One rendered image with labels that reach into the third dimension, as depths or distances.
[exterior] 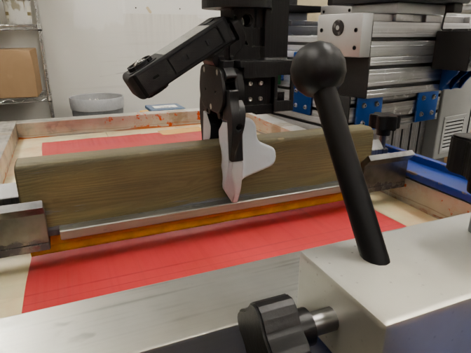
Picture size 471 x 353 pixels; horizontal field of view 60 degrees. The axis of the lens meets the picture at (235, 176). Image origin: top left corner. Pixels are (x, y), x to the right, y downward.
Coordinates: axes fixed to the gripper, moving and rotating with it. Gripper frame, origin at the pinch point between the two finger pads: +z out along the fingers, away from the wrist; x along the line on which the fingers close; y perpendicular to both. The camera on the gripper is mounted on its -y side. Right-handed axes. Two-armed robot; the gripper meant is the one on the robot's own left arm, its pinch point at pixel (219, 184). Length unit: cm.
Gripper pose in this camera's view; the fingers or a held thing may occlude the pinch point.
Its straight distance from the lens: 46.8
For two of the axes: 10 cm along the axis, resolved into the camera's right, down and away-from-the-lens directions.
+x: -3.9, -3.0, 8.7
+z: 0.0, 9.4, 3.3
